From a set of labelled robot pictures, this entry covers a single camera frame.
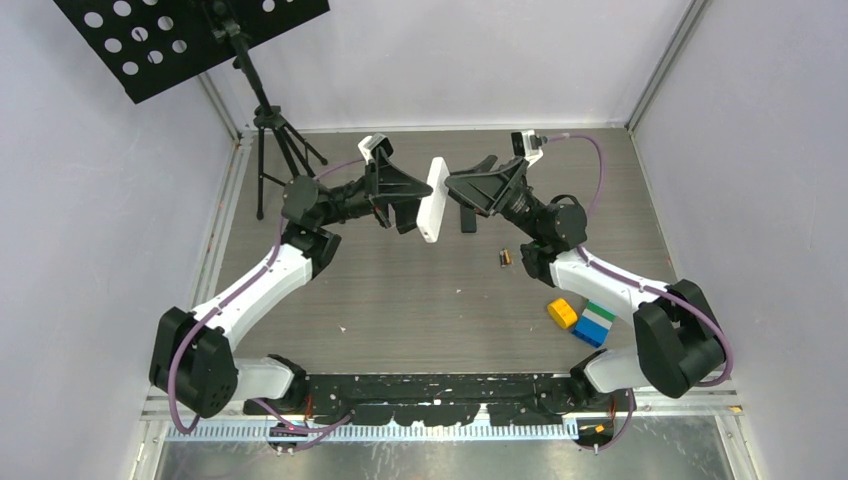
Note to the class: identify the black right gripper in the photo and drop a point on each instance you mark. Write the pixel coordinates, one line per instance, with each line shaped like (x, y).
(486, 194)

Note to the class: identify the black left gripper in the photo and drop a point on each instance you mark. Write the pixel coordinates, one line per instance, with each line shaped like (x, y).
(383, 182)

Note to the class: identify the white air conditioner remote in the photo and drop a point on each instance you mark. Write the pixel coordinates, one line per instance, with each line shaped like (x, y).
(432, 207)

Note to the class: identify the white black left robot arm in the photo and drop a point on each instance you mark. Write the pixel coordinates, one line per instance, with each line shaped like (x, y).
(193, 360)

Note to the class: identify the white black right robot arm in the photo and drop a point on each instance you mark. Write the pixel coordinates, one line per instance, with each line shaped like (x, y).
(678, 342)

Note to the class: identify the yellow toy brick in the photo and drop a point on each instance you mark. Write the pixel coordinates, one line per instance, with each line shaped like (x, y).
(562, 313)

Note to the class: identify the blue green white brick stack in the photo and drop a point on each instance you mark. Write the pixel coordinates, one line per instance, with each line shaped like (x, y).
(594, 324)

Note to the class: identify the black music stand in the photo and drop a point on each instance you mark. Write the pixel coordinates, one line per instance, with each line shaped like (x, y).
(152, 46)

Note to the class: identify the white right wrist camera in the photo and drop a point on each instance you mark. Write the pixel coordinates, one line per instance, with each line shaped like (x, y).
(527, 145)

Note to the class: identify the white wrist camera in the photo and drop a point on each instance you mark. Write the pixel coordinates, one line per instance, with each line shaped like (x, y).
(375, 148)
(527, 145)

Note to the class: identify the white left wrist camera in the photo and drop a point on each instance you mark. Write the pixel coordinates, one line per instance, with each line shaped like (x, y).
(375, 148)

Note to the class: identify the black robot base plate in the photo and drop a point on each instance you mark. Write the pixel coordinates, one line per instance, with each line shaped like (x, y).
(443, 400)

